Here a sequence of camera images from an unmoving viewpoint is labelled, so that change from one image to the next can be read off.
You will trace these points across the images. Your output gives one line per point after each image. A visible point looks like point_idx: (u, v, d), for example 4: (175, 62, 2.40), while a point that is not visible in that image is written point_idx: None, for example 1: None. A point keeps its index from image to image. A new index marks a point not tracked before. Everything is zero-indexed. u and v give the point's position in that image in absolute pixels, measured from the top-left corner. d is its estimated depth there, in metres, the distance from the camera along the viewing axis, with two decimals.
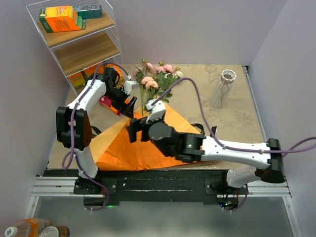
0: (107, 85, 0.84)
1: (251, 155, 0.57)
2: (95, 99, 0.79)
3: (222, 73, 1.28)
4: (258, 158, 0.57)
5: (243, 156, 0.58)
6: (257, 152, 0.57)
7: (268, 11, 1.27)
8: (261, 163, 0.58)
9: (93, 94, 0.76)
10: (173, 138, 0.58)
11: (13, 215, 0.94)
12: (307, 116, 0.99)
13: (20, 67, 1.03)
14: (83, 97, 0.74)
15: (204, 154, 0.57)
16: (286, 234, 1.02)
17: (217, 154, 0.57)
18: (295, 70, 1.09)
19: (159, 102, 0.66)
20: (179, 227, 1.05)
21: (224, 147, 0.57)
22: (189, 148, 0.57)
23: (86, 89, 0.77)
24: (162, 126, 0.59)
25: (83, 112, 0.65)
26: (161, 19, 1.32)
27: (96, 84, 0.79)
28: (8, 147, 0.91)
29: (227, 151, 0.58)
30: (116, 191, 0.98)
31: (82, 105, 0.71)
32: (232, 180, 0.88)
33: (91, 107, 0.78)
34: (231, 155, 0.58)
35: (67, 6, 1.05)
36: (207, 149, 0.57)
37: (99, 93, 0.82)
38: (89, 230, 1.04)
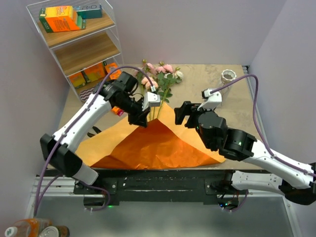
0: (113, 100, 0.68)
1: (295, 173, 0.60)
2: (94, 122, 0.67)
3: (222, 72, 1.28)
4: (302, 177, 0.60)
5: (287, 171, 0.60)
6: (302, 172, 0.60)
7: (268, 11, 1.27)
8: (302, 183, 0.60)
9: (89, 119, 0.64)
10: (222, 130, 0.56)
11: (12, 215, 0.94)
12: (307, 116, 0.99)
13: (20, 67, 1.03)
14: (75, 124, 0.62)
15: (253, 156, 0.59)
16: (287, 234, 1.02)
17: (263, 160, 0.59)
18: (295, 70, 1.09)
19: (217, 93, 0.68)
20: (180, 227, 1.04)
21: (273, 156, 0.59)
22: (239, 146, 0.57)
23: (82, 111, 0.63)
24: (213, 117, 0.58)
25: (65, 150, 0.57)
26: (161, 18, 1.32)
27: (96, 102, 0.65)
28: (7, 147, 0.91)
29: (273, 161, 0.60)
30: (116, 191, 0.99)
31: (68, 138, 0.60)
32: (240, 183, 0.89)
33: (86, 132, 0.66)
34: (277, 167, 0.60)
35: (67, 6, 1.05)
36: (256, 153, 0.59)
37: (101, 113, 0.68)
38: (89, 230, 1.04)
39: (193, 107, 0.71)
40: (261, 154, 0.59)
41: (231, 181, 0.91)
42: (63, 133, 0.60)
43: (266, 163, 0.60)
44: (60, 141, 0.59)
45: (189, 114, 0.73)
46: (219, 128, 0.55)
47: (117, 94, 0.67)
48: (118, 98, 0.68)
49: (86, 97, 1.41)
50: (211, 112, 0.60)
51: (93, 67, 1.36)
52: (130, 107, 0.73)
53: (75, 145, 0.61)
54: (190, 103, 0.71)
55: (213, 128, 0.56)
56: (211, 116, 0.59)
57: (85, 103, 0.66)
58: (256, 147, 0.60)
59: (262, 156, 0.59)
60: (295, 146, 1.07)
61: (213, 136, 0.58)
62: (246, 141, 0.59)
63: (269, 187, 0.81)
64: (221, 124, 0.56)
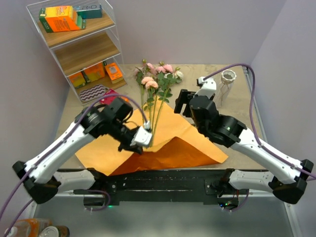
0: (97, 132, 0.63)
1: (281, 165, 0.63)
2: (72, 152, 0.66)
3: (222, 72, 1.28)
4: (287, 171, 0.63)
5: (273, 162, 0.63)
6: (289, 165, 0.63)
7: (268, 11, 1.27)
8: (288, 176, 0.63)
9: (63, 152, 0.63)
10: (210, 112, 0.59)
11: (12, 215, 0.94)
12: (307, 116, 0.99)
13: (20, 67, 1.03)
14: (48, 156, 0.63)
15: (238, 142, 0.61)
16: (286, 234, 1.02)
17: (250, 148, 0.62)
18: (294, 70, 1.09)
19: (211, 81, 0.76)
20: (180, 227, 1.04)
21: (260, 145, 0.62)
22: (226, 130, 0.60)
23: (57, 143, 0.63)
24: (204, 99, 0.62)
25: (30, 185, 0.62)
26: (161, 18, 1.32)
27: (74, 134, 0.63)
28: (7, 147, 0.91)
29: (260, 150, 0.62)
30: (115, 191, 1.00)
31: (38, 171, 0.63)
32: (236, 180, 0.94)
33: (63, 161, 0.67)
34: (263, 156, 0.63)
35: (67, 6, 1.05)
36: (243, 140, 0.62)
37: (80, 145, 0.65)
38: (89, 230, 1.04)
39: (189, 94, 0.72)
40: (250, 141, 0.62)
41: (229, 178, 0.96)
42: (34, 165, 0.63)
43: (252, 150, 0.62)
44: (29, 174, 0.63)
45: (186, 102, 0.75)
46: (207, 109, 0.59)
47: (100, 127, 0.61)
48: (101, 130, 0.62)
49: (86, 97, 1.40)
50: (203, 96, 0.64)
51: (94, 67, 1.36)
52: (120, 135, 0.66)
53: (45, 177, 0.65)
54: (187, 91, 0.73)
55: (201, 109, 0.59)
56: (200, 98, 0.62)
57: (65, 133, 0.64)
58: (244, 134, 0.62)
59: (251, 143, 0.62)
60: (295, 146, 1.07)
61: (202, 118, 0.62)
62: (235, 128, 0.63)
63: (262, 184, 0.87)
64: (210, 107, 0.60)
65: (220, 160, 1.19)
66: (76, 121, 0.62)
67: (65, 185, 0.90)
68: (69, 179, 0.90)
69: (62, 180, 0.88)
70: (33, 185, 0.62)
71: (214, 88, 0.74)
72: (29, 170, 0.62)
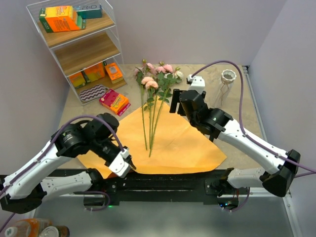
0: (74, 152, 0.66)
1: (265, 154, 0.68)
2: (48, 171, 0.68)
3: (222, 73, 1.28)
4: (271, 159, 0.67)
5: (257, 151, 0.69)
6: (273, 154, 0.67)
7: (268, 11, 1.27)
8: (271, 165, 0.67)
9: (36, 173, 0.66)
10: (197, 103, 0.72)
11: (12, 215, 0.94)
12: (307, 116, 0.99)
13: (20, 67, 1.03)
14: (22, 176, 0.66)
15: (223, 131, 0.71)
16: (286, 234, 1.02)
17: (234, 137, 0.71)
18: (294, 70, 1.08)
19: (200, 79, 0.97)
20: (180, 227, 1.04)
21: (244, 135, 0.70)
22: (213, 120, 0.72)
23: (30, 164, 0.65)
24: (193, 94, 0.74)
25: (9, 201, 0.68)
26: (161, 18, 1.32)
27: (48, 155, 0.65)
28: (7, 147, 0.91)
29: (245, 139, 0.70)
30: (115, 191, 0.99)
31: (12, 189, 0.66)
32: (234, 178, 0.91)
33: (39, 179, 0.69)
34: (247, 144, 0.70)
35: (67, 6, 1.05)
36: (228, 129, 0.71)
37: (54, 165, 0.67)
38: (89, 230, 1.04)
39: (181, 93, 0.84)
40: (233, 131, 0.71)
41: (227, 177, 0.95)
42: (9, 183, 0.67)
43: (237, 139, 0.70)
44: (6, 190, 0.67)
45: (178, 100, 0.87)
46: (193, 100, 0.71)
47: (75, 148, 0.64)
48: (76, 150, 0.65)
49: (86, 97, 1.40)
50: (192, 91, 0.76)
51: (94, 67, 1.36)
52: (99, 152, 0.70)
53: (20, 195, 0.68)
54: (178, 90, 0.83)
55: (188, 100, 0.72)
56: (190, 92, 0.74)
57: (41, 152, 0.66)
58: (229, 124, 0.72)
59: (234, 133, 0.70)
60: (295, 146, 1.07)
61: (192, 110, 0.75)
62: (222, 119, 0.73)
63: (255, 180, 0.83)
64: (196, 100, 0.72)
65: (221, 160, 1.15)
66: (52, 141, 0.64)
67: (53, 194, 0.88)
68: (58, 188, 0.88)
69: (50, 189, 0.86)
70: (8, 202, 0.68)
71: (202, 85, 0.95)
72: (4, 188, 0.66)
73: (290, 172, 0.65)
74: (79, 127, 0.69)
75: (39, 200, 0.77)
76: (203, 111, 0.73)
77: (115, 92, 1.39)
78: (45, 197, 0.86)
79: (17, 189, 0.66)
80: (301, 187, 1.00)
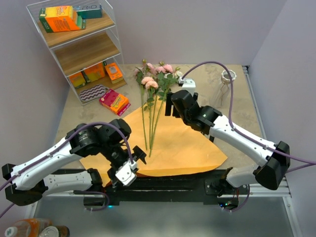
0: (86, 152, 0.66)
1: (253, 146, 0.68)
2: (57, 167, 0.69)
3: (222, 72, 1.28)
4: (259, 151, 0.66)
5: (246, 143, 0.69)
6: (261, 146, 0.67)
7: (268, 11, 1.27)
8: (260, 156, 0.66)
9: (47, 166, 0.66)
10: (186, 101, 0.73)
11: (12, 215, 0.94)
12: (307, 116, 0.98)
13: (20, 67, 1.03)
14: (32, 167, 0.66)
15: (213, 127, 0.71)
16: (286, 234, 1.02)
17: (223, 131, 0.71)
18: (295, 69, 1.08)
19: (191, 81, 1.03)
20: (180, 227, 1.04)
21: (233, 129, 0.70)
22: (203, 117, 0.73)
23: (43, 157, 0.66)
24: (182, 92, 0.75)
25: (13, 191, 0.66)
26: (161, 18, 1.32)
27: (61, 150, 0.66)
28: (7, 147, 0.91)
29: (234, 133, 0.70)
30: (115, 191, 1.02)
31: (19, 179, 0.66)
32: (232, 176, 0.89)
33: (46, 174, 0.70)
34: (236, 138, 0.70)
35: (67, 6, 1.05)
36: (217, 124, 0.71)
37: (65, 162, 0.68)
38: (89, 230, 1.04)
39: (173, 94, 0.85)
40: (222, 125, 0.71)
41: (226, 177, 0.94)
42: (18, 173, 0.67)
43: (226, 134, 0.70)
44: (13, 180, 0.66)
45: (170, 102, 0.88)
46: (182, 99, 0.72)
47: (88, 148, 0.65)
48: (89, 151, 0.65)
49: (86, 97, 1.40)
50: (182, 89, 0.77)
51: (94, 67, 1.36)
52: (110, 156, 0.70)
53: (26, 186, 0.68)
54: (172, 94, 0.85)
55: (178, 99, 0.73)
56: (179, 91, 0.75)
57: (55, 147, 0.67)
58: (219, 119, 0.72)
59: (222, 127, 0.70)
60: (295, 146, 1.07)
61: (182, 108, 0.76)
62: (212, 116, 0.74)
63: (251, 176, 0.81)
64: (186, 98, 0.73)
65: (221, 161, 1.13)
66: (67, 138, 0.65)
67: (54, 190, 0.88)
68: (59, 185, 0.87)
69: (51, 184, 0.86)
70: (14, 191, 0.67)
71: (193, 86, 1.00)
72: (12, 177, 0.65)
73: (277, 162, 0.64)
74: (94, 128, 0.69)
75: (39, 194, 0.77)
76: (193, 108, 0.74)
77: (115, 92, 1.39)
78: (46, 192, 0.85)
79: (24, 180, 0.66)
80: (301, 187, 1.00)
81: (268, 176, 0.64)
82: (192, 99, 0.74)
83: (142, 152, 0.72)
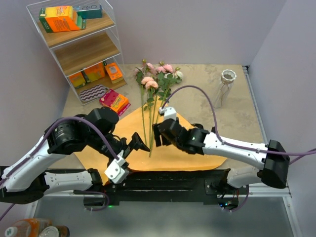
0: (66, 148, 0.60)
1: (247, 153, 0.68)
2: (43, 167, 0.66)
3: (222, 72, 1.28)
4: (254, 156, 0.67)
5: (239, 152, 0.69)
6: (254, 150, 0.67)
7: (268, 11, 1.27)
8: (256, 161, 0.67)
9: (29, 168, 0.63)
10: (175, 130, 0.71)
11: (13, 215, 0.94)
12: (306, 117, 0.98)
13: (20, 67, 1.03)
14: (18, 170, 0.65)
15: (204, 147, 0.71)
16: (287, 234, 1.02)
17: (215, 147, 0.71)
18: (295, 70, 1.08)
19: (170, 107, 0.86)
20: (180, 227, 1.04)
21: (223, 142, 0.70)
22: (193, 140, 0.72)
23: (23, 159, 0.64)
24: (167, 121, 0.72)
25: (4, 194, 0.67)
26: (161, 19, 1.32)
27: (40, 151, 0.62)
28: (8, 147, 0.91)
29: (225, 146, 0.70)
30: (115, 191, 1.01)
31: (9, 182, 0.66)
32: (232, 178, 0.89)
33: (35, 174, 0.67)
34: (228, 150, 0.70)
35: (67, 6, 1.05)
36: (208, 143, 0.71)
37: (47, 162, 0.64)
38: (89, 229, 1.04)
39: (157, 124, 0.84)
40: (213, 143, 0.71)
41: (227, 179, 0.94)
42: (6, 177, 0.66)
43: (218, 149, 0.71)
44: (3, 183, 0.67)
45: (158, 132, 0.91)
46: (171, 129, 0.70)
47: (67, 146, 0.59)
48: (68, 148, 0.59)
49: (86, 97, 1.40)
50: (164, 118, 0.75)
51: (94, 67, 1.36)
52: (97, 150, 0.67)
53: (18, 188, 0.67)
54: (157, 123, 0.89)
55: (166, 130, 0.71)
56: (164, 121, 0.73)
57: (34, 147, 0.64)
58: (208, 138, 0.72)
59: (214, 144, 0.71)
60: (295, 146, 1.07)
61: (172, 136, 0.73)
62: (200, 135, 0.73)
63: (254, 177, 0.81)
64: (173, 125, 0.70)
65: (221, 161, 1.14)
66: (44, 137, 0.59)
67: (55, 189, 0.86)
68: (60, 183, 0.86)
69: (52, 183, 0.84)
70: (4, 195, 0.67)
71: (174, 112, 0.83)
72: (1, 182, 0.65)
73: (274, 162, 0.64)
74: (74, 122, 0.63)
75: (41, 193, 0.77)
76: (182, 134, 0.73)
77: (115, 92, 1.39)
78: (47, 191, 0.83)
79: (12, 182, 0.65)
80: (301, 187, 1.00)
81: (271, 176, 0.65)
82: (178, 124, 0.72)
83: (137, 142, 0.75)
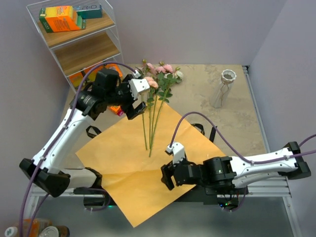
0: (97, 111, 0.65)
1: (278, 164, 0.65)
2: (75, 139, 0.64)
3: (222, 72, 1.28)
4: (286, 164, 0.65)
5: (270, 165, 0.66)
6: (283, 159, 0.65)
7: (268, 12, 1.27)
8: (290, 168, 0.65)
9: (68, 138, 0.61)
10: (195, 176, 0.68)
11: (13, 215, 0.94)
12: (306, 117, 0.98)
13: (20, 67, 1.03)
14: (54, 146, 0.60)
15: (236, 175, 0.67)
16: (286, 234, 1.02)
17: (247, 171, 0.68)
18: (294, 70, 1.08)
19: (175, 142, 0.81)
20: (180, 227, 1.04)
21: (252, 163, 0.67)
22: (220, 174, 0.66)
23: (59, 131, 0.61)
24: (182, 169, 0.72)
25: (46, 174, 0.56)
26: (161, 19, 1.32)
27: (74, 118, 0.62)
28: (8, 147, 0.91)
29: (256, 166, 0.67)
30: None
31: (48, 162, 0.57)
32: (242, 183, 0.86)
33: (68, 151, 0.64)
34: (260, 168, 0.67)
35: (67, 6, 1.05)
36: (238, 171, 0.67)
37: (82, 130, 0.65)
38: (89, 230, 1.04)
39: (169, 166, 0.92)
40: (243, 168, 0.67)
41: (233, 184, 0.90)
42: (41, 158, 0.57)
43: (251, 172, 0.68)
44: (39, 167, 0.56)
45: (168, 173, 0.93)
46: (191, 177, 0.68)
47: (96, 107, 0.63)
48: (98, 109, 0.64)
49: None
50: (177, 166, 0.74)
51: (94, 67, 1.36)
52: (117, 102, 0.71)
53: (55, 169, 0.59)
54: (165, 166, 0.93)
55: (187, 179, 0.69)
56: (180, 169, 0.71)
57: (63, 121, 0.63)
58: (234, 166, 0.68)
59: (245, 169, 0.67)
60: None
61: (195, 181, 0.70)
62: (223, 165, 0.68)
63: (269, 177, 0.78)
64: (191, 173, 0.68)
65: None
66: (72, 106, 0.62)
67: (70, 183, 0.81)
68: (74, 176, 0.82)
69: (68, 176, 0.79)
70: (49, 175, 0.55)
71: (181, 147, 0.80)
72: (39, 162, 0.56)
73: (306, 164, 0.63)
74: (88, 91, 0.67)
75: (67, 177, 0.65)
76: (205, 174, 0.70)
77: None
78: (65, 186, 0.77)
79: (53, 159, 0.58)
80: (301, 187, 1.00)
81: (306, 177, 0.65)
82: (196, 168, 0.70)
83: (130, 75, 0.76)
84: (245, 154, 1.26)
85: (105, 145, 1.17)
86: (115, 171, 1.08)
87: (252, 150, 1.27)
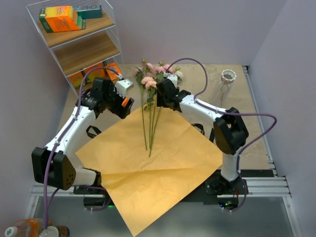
0: (99, 109, 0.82)
1: (207, 112, 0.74)
2: (82, 131, 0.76)
3: (222, 73, 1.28)
4: (211, 115, 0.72)
5: (202, 111, 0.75)
6: (214, 111, 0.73)
7: (267, 11, 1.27)
8: (211, 119, 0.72)
9: (77, 128, 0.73)
10: (164, 86, 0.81)
11: (13, 215, 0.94)
12: (306, 117, 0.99)
13: (20, 68, 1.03)
14: (65, 134, 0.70)
15: (180, 102, 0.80)
16: (286, 234, 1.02)
17: (187, 104, 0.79)
18: (294, 69, 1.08)
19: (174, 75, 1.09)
20: (180, 227, 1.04)
21: (195, 101, 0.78)
22: (177, 97, 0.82)
23: (70, 121, 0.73)
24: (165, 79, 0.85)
25: (62, 156, 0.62)
26: (160, 18, 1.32)
27: (82, 112, 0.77)
28: (8, 147, 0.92)
29: (195, 105, 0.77)
30: None
31: (62, 146, 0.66)
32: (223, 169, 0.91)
33: (76, 140, 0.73)
34: (196, 108, 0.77)
35: (67, 6, 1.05)
36: (184, 100, 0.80)
37: (86, 123, 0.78)
38: (89, 230, 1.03)
39: None
40: (188, 100, 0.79)
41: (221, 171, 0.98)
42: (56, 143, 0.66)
43: (189, 106, 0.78)
44: (55, 151, 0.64)
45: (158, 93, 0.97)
46: (162, 83, 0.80)
47: (98, 103, 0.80)
48: (99, 107, 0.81)
49: None
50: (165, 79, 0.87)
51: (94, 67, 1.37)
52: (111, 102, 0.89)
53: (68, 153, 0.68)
54: None
55: (159, 84, 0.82)
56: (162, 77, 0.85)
57: (71, 115, 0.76)
58: (187, 97, 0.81)
59: (188, 101, 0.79)
60: (295, 146, 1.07)
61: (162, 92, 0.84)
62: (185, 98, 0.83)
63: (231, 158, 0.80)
64: (165, 82, 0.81)
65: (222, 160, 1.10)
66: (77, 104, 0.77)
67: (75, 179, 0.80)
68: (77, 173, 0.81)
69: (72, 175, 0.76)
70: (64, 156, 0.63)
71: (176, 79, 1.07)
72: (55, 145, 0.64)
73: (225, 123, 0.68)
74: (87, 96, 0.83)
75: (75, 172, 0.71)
76: (172, 92, 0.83)
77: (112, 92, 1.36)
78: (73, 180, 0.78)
79: (67, 144, 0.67)
80: (301, 187, 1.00)
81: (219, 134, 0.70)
82: (172, 84, 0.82)
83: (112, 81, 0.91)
84: (245, 154, 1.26)
85: (105, 146, 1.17)
86: (115, 171, 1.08)
87: (252, 150, 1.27)
